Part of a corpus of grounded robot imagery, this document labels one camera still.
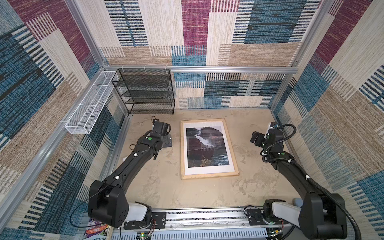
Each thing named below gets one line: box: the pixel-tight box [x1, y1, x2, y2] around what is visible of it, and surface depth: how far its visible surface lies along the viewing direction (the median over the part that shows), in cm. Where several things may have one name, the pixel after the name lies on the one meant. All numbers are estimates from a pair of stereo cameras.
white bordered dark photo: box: [186, 126, 230, 168], surface depth 102 cm
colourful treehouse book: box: [84, 218, 110, 240], surface depth 70 cm
